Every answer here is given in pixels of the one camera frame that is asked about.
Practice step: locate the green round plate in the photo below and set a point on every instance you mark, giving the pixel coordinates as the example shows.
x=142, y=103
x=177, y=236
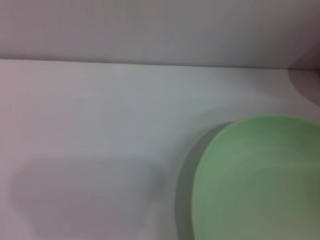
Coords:
x=257, y=180

